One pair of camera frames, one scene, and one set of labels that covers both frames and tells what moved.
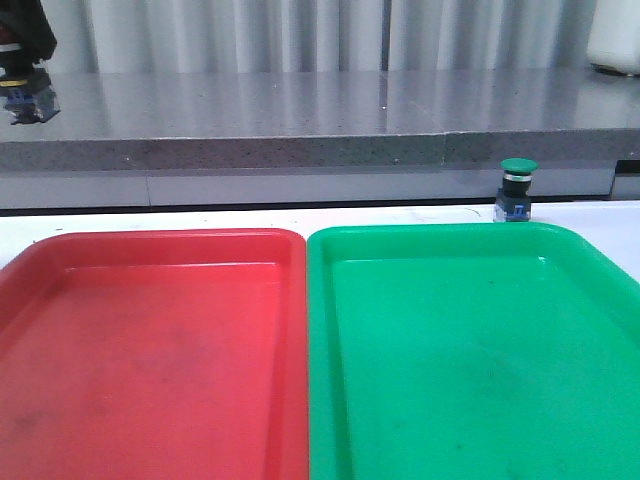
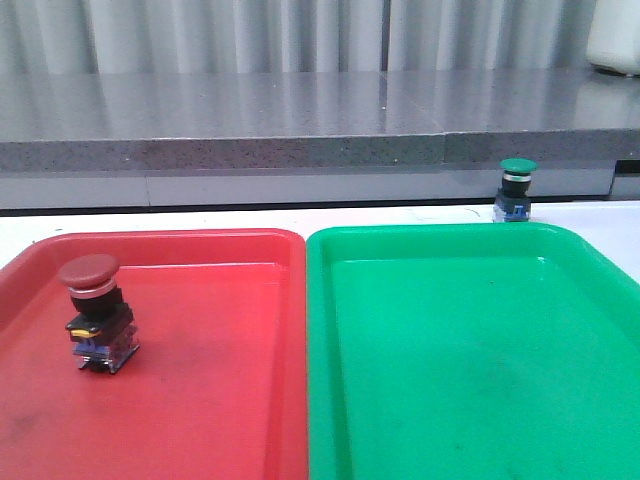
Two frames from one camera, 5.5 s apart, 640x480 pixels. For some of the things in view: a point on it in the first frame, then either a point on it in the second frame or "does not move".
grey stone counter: (185, 138) does not move
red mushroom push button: (25, 87) -> (103, 332)
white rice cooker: (614, 39) does not move
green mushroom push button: (513, 199) does not move
